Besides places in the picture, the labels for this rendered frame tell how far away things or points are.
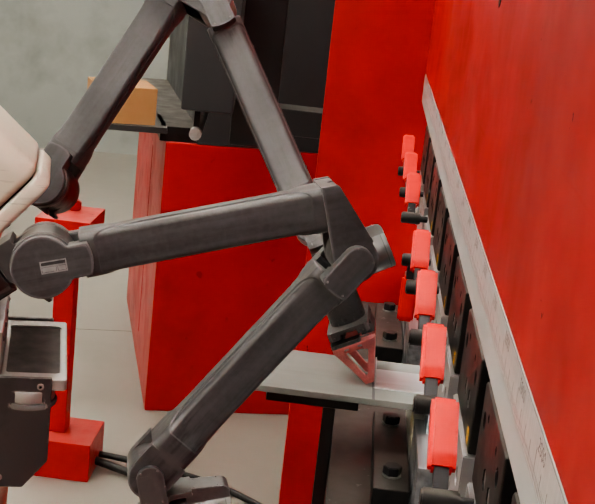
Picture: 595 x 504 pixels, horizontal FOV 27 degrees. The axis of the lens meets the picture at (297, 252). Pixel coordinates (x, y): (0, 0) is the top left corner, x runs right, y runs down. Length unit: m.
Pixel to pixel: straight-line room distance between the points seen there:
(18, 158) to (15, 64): 7.24
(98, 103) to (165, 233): 0.47
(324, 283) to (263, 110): 0.45
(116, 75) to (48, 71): 6.94
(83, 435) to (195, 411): 2.26
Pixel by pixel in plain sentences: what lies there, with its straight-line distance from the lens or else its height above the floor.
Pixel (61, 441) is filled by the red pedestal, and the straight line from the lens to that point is 3.79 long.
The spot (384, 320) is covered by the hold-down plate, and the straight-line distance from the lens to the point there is 2.56.
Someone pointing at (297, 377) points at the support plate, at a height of 1.00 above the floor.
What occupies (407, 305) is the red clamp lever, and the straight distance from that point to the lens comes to 1.73.
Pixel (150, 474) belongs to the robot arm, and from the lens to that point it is 1.59.
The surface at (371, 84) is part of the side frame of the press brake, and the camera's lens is 2.68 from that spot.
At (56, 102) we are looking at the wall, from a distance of 8.91.
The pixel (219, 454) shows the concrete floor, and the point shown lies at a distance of 4.06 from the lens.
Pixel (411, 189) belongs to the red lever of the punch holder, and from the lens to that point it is 1.94.
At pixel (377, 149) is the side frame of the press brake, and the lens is 2.70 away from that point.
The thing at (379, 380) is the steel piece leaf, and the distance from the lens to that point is 1.92.
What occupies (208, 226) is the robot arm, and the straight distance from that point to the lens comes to 1.52.
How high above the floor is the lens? 1.65
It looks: 14 degrees down
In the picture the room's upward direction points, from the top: 6 degrees clockwise
